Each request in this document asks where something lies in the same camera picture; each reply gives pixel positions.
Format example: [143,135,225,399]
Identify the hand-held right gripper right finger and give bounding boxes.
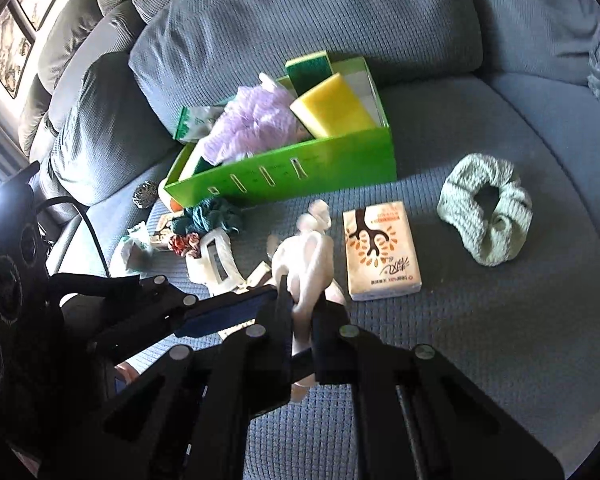
[291,305,563,480]

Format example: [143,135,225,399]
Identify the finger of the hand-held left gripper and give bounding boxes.
[50,272,197,318]
[97,286,278,356]

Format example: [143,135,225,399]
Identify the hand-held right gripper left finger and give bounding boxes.
[55,275,296,480]

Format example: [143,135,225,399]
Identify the cream hair claw clip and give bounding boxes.
[270,200,348,403]

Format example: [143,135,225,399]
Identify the green cardboard box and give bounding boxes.
[162,57,398,209]

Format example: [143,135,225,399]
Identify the white green plastic bag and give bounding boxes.
[175,102,231,143]

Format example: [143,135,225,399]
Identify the crumpled plastic bag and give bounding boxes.
[120,222,154,274]

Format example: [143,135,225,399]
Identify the white hair claw clip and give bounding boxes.
[186,229,245,295]

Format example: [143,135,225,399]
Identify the small printed packet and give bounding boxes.
[150,214,177,251]

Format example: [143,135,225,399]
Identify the red floral scrunchie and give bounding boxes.
[169,232,202,258]

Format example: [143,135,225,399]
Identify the steel wool scrubber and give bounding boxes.
[133,184,157,210]

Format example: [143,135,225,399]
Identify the teal scrunchie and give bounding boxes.
[172,196,244,237]

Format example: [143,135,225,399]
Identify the orange print tissue pack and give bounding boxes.
[343,201,423,302]

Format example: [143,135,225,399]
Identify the grey curtain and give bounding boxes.
[0,110,33,183]

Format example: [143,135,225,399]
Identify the grey sofa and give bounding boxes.
[17,0,600,480]

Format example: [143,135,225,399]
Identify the mint green scrunchie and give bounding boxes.
[437,155,534,266]

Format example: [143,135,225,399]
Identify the purple mesh bath pouf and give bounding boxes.
[202,85,313,166]

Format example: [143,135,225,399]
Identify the yellow sponge with green scourer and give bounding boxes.
[285,50,334,98]

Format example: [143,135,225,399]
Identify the black cable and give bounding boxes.
[34,197,112,279]

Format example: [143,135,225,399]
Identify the framed wall picture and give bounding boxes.
[0,0,88,100]

